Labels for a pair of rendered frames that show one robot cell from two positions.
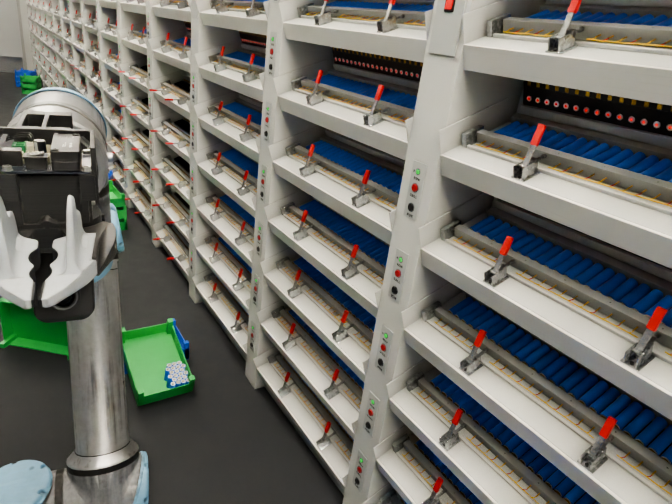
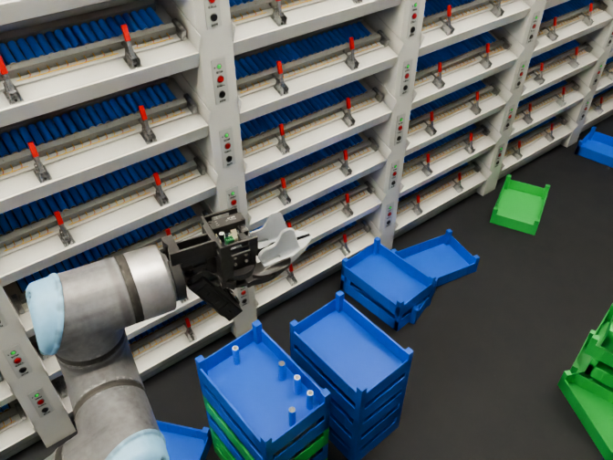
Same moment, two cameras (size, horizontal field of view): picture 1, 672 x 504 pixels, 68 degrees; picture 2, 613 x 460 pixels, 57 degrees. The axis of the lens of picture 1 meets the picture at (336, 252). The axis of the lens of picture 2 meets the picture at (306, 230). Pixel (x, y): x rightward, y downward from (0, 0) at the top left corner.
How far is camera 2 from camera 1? 92 cm
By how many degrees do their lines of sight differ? 76
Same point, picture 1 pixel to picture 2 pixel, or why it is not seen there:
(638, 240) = (117, 83)
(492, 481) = not seen: hidden behind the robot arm
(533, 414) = (122, 215)
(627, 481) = (177, 190)
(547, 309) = (90, 158)
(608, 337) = (128, 141)
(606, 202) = (80, 77)
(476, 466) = not seen: hidden behind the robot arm
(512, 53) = not seen: outside the picture
